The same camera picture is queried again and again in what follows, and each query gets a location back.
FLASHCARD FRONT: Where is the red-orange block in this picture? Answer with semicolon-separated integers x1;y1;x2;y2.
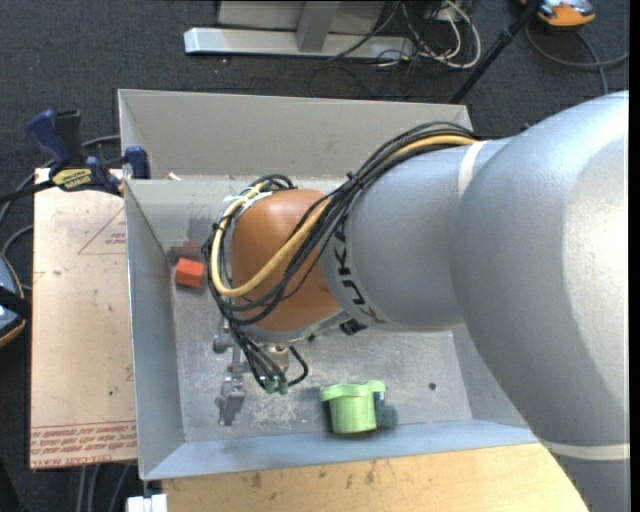
174;257;207;291

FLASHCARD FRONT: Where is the green plastic cup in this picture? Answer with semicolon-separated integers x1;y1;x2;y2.
318;379;389;435

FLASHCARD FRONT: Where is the grey metal bin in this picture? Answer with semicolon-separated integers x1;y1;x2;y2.
117;88;539;482

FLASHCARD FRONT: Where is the brown cardboard board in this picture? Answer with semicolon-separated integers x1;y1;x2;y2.
29;167;139;471

